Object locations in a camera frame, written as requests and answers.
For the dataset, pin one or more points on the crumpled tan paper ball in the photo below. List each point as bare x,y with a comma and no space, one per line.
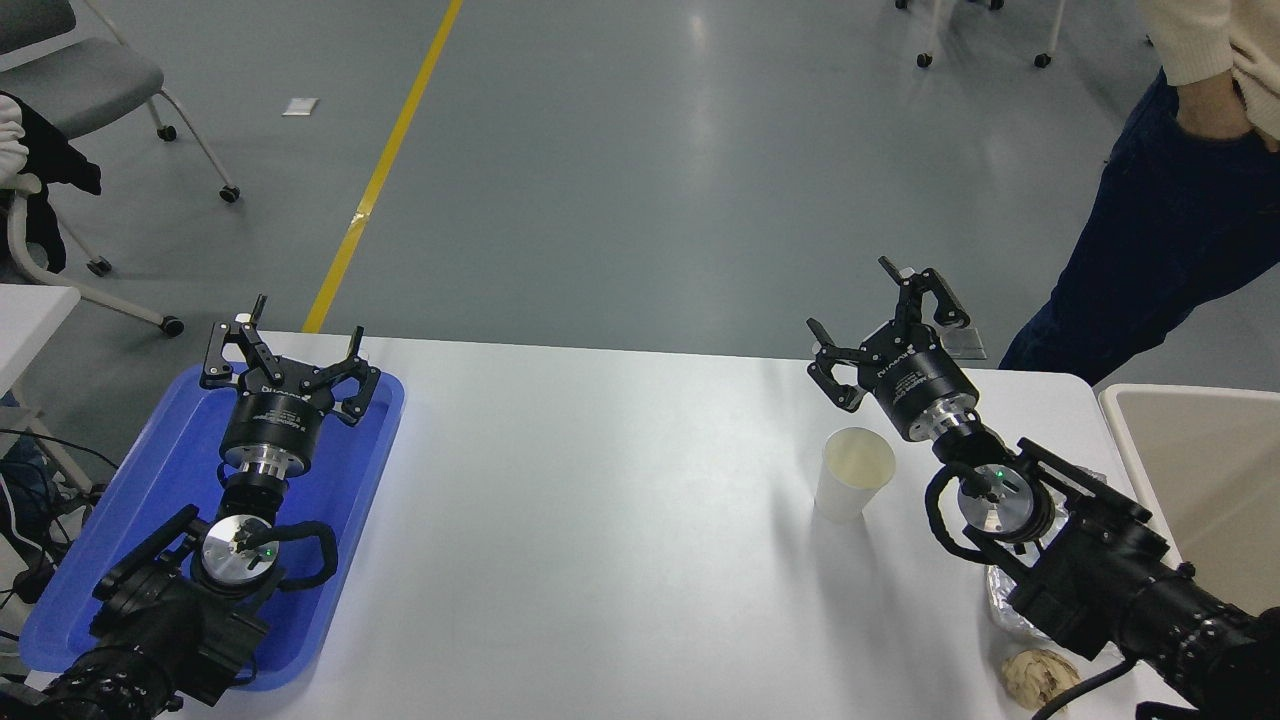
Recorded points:
1040,680

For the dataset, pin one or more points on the silver floor plate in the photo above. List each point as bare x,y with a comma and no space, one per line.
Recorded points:
970,348

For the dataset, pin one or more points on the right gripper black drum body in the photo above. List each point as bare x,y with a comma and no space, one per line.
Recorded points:
920,380

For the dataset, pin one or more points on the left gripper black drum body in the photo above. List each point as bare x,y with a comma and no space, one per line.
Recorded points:
275,425

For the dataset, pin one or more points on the white paper cup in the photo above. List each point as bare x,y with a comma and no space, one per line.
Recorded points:
845,490

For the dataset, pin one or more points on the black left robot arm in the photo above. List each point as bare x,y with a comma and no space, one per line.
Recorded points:
165,630

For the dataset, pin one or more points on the blue plastic tray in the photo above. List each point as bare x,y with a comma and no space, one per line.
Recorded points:
150,470

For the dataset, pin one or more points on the white paper scrap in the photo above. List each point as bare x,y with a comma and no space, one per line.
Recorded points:
300,107

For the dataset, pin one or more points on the crumpled silver foil tray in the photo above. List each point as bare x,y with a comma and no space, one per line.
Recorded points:
1003,612

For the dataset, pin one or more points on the yellow floor tape line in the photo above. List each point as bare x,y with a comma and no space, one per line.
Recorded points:
385,165

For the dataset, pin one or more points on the small white side table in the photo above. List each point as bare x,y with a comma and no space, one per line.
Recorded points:
30,315

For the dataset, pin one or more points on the grey seat rolling chair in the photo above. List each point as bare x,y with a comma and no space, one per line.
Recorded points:
80,85

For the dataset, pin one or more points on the standing person's hand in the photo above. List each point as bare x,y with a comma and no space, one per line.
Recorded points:
1212,108

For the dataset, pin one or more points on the standing person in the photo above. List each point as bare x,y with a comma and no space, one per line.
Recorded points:
1160,240

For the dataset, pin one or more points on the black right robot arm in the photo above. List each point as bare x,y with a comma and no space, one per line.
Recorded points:
1110,575

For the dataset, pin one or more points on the white-framed rolling chair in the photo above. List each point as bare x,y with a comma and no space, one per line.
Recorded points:
172,326

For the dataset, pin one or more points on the white-legged rolling chair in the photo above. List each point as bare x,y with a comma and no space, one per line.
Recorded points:
1042,60

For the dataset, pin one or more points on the large pale bin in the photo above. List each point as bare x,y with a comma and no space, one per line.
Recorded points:
1200,470

